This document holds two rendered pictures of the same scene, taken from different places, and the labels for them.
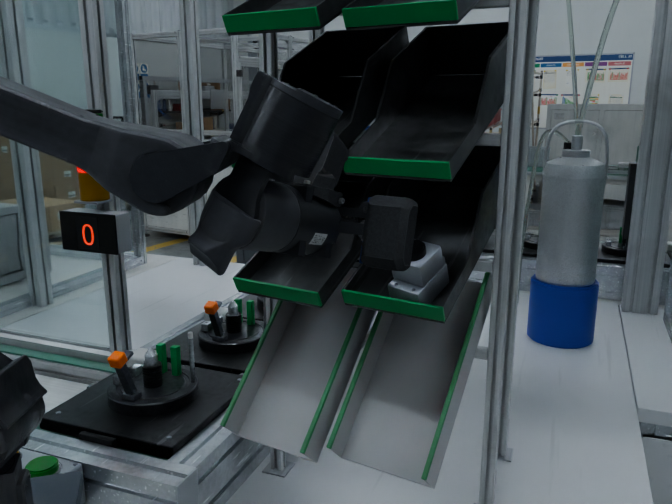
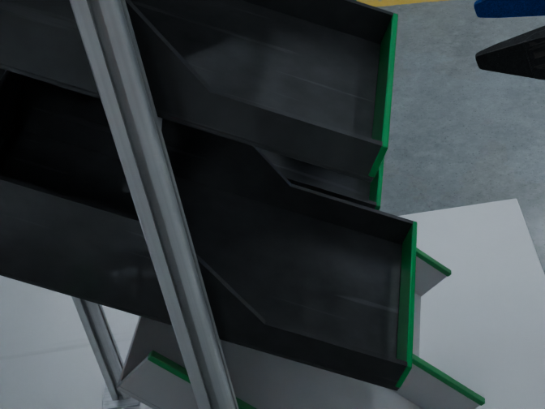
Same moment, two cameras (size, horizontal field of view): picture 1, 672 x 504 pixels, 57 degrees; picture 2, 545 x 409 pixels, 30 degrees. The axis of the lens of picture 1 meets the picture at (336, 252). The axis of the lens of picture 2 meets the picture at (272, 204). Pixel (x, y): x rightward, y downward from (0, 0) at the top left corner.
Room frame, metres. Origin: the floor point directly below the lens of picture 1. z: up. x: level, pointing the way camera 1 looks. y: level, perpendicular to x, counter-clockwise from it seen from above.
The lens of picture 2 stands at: (0.94, 0.50, 1.66)
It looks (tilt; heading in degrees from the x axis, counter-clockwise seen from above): 38 degrees down; 254
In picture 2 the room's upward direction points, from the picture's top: 12 degrees counter-clockwise
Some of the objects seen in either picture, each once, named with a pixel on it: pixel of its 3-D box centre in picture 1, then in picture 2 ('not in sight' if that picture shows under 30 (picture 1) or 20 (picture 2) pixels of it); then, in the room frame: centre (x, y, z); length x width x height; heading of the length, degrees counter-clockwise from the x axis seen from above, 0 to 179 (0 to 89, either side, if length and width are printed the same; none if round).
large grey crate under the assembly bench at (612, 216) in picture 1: (622, 215); not in sight; (5.66, -2.65, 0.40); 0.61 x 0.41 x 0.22; 61
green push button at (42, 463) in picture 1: (42, 470); not in sight; (0.72, 0.38, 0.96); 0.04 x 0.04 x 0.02
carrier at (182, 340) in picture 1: (233, 319); not in sight; (1.16, 0.20, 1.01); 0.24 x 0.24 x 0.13; 69
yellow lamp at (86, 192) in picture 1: (94, 185); not in sight; (1.10, 0.43, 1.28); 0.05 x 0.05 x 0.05
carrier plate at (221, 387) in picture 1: (154, 400); not in sight; (0.92, 0.29, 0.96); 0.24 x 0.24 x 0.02; 69
